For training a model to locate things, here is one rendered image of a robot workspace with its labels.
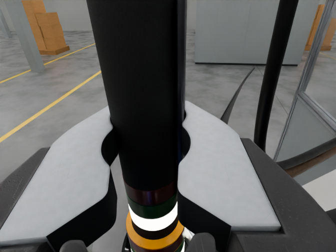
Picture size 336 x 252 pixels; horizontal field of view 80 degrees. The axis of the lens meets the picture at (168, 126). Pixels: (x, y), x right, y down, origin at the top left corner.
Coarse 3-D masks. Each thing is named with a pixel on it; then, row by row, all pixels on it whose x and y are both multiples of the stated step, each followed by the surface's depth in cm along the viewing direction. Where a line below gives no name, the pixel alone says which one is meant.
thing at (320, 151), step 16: (288, 0) 11; (288, 16) 11; (288, 32) 12; (272, 48) 12; (272, 64) 13; (272, 80) 13; (272, 96) 14; (256, 128) 16; (256, 144) 16; (320, 144) 24; (288, 160) 21; (304, 160) 22
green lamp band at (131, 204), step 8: (176, 192) 13; (128, 200) 12; (168, 200) 12; (176, 200) 13; (136, 208) 12; (144, 208) 12; (152, 208) 12; (160, 208) 12; (168, 208) 12; (144, 216) 12; (152, 216) 12; (160, 216) 12
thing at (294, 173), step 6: (330, 150) 25; (318, 156) 24; (324, 156) 24; (330, 156) 25; (306, 162) 23; (312, 162) 23; (318, 162) 24; (288, 168) 22; (294, 168) 22; (300, 168) 23; (306, 168) 23; (294, 174) 22
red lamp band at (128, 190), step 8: (176, 176) 12; (168, 184) 11; (176, 184) 12; (128, 192) 12; (136, 192) 11; (144, 192) 11; (152, 192) 11; (160, 192) 11; (168, 192) 12; (136, 200) 12; (144, 200) 11; (152, 200) 11; (160, 200) 11
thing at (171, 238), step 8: (128, 216) 15; (128, 224) 14; (128, 232) 14; (176, 232) 14; (136, 240) 14; (144, 240) 13; (152, 240) 13; (160, 240) 13; (168, 240) 13; (152, 248) 13; (160, 248) 13
